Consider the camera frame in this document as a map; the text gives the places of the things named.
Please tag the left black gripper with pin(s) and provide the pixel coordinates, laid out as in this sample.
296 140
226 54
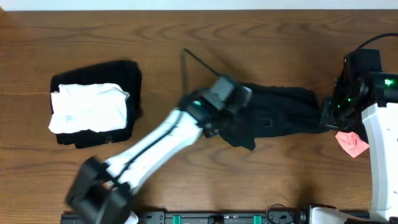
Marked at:
232 125

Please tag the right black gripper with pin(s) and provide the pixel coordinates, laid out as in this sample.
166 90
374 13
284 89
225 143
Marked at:
327 113

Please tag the black t-shirt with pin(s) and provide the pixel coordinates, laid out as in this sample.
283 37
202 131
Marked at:
273 111

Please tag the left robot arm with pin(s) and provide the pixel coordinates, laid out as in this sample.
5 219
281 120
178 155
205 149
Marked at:
103 192

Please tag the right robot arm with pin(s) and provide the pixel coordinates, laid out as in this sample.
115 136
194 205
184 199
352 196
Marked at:
379 119

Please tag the black fabric storage container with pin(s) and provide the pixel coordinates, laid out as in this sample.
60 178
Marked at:
124 73

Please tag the pink crumpled garment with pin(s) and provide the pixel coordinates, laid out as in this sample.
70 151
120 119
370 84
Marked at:
351 143

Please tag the white folded garment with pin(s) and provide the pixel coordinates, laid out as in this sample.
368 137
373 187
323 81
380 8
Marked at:
94 107

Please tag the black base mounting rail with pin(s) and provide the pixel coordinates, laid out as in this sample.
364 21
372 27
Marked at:
275 214

